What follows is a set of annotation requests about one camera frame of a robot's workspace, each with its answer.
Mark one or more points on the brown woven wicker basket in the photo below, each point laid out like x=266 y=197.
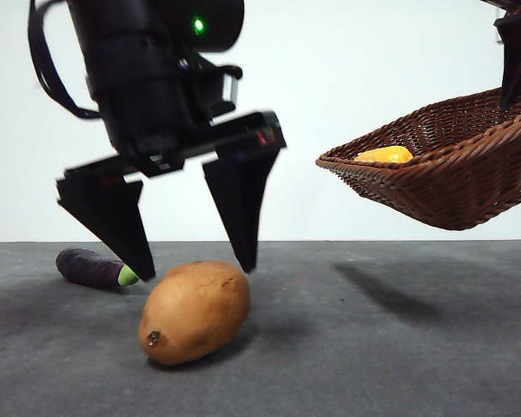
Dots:
x=451 y=182

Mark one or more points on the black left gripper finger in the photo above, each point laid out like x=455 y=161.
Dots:
x=121 y=226
x=243 y=204

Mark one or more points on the purple eggplant with green stem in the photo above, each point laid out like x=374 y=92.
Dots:
x=87 y=269

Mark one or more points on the tan brown potato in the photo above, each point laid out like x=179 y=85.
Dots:
x=195 y=313

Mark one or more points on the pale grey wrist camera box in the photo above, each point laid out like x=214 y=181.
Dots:
x=233 y=89

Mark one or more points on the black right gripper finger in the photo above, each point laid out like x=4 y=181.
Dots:
x=519 y=52

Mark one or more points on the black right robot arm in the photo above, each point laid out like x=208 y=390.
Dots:
x=510 y=4

